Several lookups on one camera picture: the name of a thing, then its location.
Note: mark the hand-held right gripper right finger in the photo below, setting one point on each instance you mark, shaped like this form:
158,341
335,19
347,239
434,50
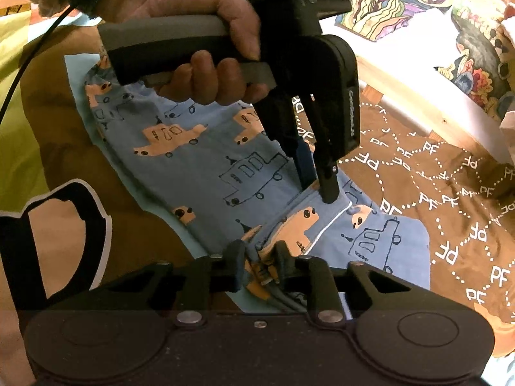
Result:
285,267

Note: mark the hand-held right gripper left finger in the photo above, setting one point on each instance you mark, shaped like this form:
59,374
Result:
233,267

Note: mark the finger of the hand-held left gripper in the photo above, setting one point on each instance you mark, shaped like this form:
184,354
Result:
328,185
303,173

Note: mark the blue pants with orange buses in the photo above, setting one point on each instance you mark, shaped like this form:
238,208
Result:
201,161

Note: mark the person's left hand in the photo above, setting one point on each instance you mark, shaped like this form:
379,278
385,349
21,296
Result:
193,2

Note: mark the brown multicoloured printed blanket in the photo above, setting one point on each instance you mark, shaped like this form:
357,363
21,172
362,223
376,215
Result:
422,177

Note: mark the wooden bed frame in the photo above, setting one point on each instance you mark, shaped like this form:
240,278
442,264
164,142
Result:
418,104

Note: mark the swirly night sky wall poster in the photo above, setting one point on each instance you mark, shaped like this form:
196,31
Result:
394,0

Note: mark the landscape wall poster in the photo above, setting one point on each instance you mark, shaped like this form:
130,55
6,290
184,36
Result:
478,48

